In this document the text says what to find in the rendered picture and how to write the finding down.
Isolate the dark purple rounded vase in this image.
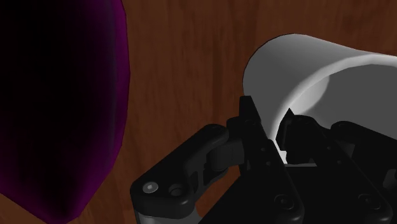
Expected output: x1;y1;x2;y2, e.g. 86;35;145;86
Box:
0;0;130;224

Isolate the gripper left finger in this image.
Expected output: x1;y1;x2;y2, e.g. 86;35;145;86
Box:
129;95;305;224

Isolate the white cup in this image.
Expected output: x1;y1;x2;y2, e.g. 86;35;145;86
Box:
242;33;397;167

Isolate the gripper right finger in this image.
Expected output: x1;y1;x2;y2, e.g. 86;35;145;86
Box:
275;108;397;224

